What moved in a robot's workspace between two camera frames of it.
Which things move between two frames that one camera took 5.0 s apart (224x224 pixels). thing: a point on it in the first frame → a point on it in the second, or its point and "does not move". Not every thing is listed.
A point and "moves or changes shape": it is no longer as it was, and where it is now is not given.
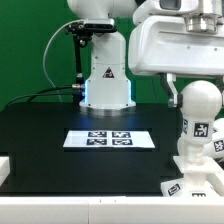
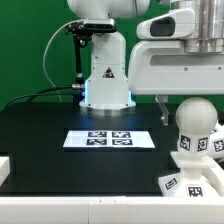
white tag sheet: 109,139 does not move
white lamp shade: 196,135 → 215,145
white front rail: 113,210 does not move
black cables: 41,93 does not move
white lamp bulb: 200,102 moves or changes shape
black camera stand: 82,31 does not move
